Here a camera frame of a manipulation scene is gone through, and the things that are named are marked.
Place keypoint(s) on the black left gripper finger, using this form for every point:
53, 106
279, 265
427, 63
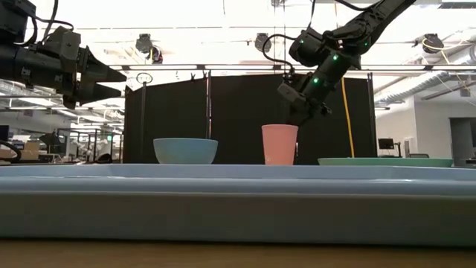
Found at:
100, 93
102, 74

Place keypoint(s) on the pink cup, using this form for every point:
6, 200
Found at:
279, 145

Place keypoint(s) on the teal plate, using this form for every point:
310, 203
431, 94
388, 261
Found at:
383, 162

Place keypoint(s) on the blue bowl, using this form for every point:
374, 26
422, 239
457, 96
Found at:
185, 150

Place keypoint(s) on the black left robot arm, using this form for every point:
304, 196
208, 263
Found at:
11, 18

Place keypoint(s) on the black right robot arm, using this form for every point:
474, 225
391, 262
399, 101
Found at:
372, 18

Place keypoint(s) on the blue plastic tray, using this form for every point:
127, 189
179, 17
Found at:
238, 208

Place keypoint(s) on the black ceiling device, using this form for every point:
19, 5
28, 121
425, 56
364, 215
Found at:
431, 42
145, 44
262, 41

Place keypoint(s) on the black partition screen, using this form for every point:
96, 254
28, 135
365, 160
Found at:
245, 119

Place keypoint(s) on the cardboard box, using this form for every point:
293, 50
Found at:
31, 150

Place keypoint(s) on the long ceiling light strip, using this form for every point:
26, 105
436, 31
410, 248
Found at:
238, 67

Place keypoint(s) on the black computer monitor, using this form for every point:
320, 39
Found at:
386, 143

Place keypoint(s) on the dark grey cabinet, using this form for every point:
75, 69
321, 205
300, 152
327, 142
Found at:
463, 141

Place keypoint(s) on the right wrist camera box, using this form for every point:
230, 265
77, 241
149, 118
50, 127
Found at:
287, 93

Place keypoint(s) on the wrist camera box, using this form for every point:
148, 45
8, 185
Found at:
287, 93
61, 46

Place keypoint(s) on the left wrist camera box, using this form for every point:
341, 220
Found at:
61, 46

